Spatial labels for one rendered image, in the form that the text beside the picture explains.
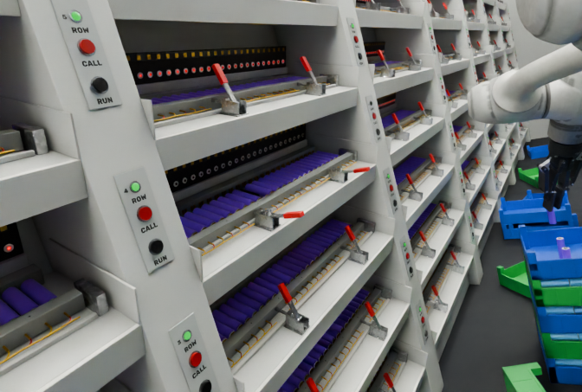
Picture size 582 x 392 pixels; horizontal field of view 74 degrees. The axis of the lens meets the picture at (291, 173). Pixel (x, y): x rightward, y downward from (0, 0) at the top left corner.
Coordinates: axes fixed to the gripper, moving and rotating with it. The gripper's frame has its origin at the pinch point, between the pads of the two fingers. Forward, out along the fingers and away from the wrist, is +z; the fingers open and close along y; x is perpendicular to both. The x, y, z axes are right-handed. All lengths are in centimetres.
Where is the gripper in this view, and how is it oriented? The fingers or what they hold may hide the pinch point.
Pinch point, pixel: (552, 198)
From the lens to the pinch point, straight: 132.8
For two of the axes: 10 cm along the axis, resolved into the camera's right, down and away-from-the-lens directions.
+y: 9.6, -2.7, 0.5
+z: 2.0, 8.0, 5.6
